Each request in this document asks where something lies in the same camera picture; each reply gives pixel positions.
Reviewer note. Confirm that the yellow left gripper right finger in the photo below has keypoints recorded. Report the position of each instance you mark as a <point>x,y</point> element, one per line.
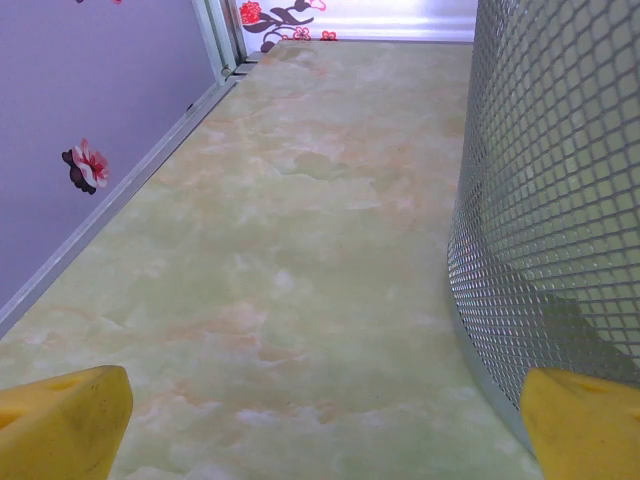
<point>585,435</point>

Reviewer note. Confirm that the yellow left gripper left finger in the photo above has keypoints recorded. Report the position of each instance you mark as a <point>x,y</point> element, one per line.
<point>60,430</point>

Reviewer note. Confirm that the transparent plastic bin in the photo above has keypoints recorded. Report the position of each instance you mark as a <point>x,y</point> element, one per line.
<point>550,150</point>

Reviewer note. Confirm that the aluminium table side rail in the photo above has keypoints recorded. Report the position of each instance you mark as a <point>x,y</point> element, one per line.
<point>75,244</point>

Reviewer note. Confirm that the aluminium frame post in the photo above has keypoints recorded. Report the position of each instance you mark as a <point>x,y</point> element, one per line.
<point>220,40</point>

